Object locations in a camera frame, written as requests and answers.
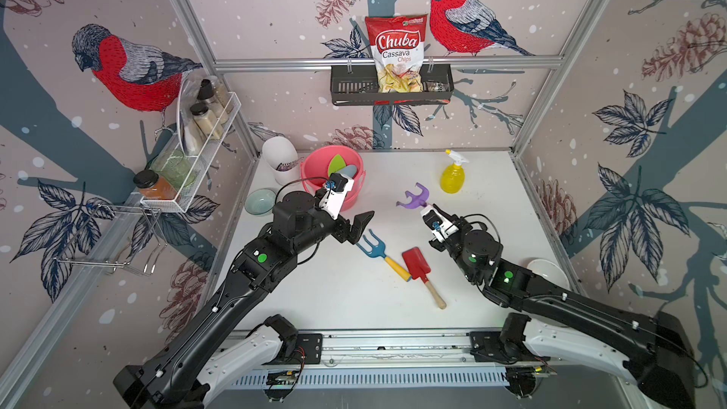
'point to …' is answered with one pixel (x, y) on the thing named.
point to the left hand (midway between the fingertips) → (363, 197)
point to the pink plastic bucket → (315, 164)
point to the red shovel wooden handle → (417, 268)
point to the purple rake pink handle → (417, 201)
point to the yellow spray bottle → (452, 176)
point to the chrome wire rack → (112, 236)
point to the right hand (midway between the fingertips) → (434, 204)
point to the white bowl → (549, 270)
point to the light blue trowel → (348, 170)
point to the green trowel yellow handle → (336, 164)
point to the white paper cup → (281, 156)
